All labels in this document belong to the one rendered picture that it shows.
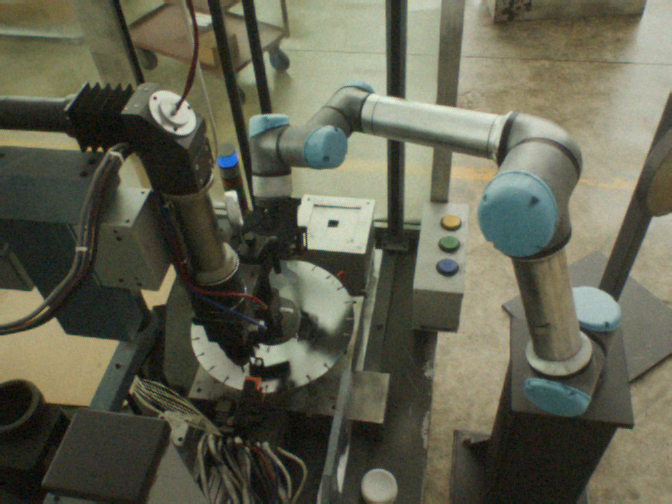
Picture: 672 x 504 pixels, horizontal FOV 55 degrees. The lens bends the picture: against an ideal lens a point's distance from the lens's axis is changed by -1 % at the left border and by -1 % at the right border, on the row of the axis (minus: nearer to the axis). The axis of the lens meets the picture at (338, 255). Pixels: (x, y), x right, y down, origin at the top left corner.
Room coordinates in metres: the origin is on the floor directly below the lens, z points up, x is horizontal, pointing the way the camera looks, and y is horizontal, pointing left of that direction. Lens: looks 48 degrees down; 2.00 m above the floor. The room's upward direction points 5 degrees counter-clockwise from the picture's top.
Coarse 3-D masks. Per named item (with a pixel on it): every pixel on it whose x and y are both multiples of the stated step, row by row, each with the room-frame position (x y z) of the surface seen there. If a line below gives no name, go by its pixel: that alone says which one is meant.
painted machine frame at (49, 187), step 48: (0, 192) 0.60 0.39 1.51; (48, 192) 0.59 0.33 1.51; (96, 192) 0.58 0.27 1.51; (0, 240) 0.68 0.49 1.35; (48, 240) 0.59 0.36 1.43; (0, 288) 0.69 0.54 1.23; (48, 288) 0.60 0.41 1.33; (96, 288) 0.58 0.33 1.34; (96, 336) 0.59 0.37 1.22; (144, 336) 0.72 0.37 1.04
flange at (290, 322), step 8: (288, 304) 0.82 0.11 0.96; (280, 312) 0.79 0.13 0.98; (296, 312) 0.80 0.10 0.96; (256, 320) 0.79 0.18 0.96; (280, 320) 0.78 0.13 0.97; (288, 320) 0.78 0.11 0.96; (296, 320) 0.78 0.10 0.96; (288, 328) 0.76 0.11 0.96; (296, 328) 0.77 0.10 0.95; (288, 336) 0.75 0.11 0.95
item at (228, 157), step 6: (228, 144) 1.11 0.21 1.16; (222, 150) 1.09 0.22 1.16; (228, 150) 1.09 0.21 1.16; (234, 150) 1.09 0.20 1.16; (222, 156) 1.07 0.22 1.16; (228, 156) 1.07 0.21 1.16; (234, 156) 1.08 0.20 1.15; (222, 162) 1.07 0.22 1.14; (228, 162) 1.07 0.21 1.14; (234, 162) 1.08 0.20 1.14
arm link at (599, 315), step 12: (576, 288) 0.79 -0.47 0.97; (588, 288) 0.79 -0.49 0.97; (576, 300) 0.76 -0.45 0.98; (588, 300) 0.75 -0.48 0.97; (600, 300) 0.75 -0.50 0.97; (612, 300) 0.75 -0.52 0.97; (588, 312) 0.72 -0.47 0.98; (600, 312) 0.72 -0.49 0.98; (612, 312) 0.72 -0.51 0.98; (588, 324) 0.69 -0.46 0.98; (600, 324) 0.69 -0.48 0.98; (612, 324) 0.69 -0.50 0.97; (588, 336) 0.68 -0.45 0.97; (600, 336) 0.68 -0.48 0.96; (612, 336) 0.70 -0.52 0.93
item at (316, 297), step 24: (288, 264) 0.94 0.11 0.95; (288, 288) 0.87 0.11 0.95; (312, 288) 0.87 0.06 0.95; (336, 288) 0.86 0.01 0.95; (312, 312) 0.81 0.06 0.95; (336, 312) 0.80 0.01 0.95; (192, 336) 0.77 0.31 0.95; (312, 336) 0.75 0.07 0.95; (336, 336) 0.74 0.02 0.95; (216, 360) 0.71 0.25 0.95; (264, 360) 0.70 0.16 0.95; (288, 360) 0.70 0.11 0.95; (312, 360) 0.69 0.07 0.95; (336, 360) 0.69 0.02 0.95; (240, 384) 0.65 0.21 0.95; (264, 384) 0.65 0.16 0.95
